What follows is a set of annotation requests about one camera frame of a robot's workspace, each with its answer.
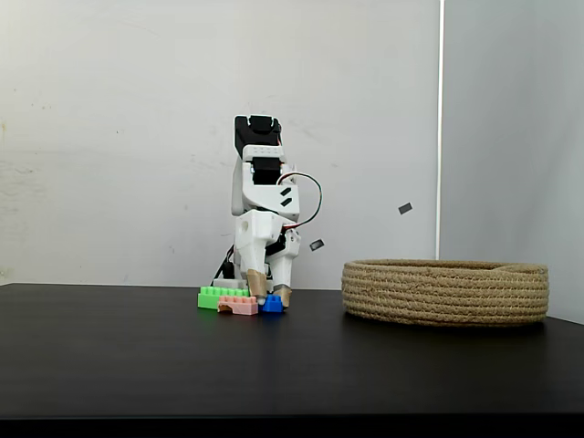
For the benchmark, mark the blue lego block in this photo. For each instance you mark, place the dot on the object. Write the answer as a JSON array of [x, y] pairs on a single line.
[[273, 305]]

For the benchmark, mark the pink lego block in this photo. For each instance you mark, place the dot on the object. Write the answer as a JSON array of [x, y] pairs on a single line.
[[242, 306]]

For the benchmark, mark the green lego block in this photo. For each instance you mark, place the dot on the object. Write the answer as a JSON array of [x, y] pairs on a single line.
[[207, 299]]

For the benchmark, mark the grey tape piece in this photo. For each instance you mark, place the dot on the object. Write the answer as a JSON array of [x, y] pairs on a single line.
[[317, 244], [405, 208]]

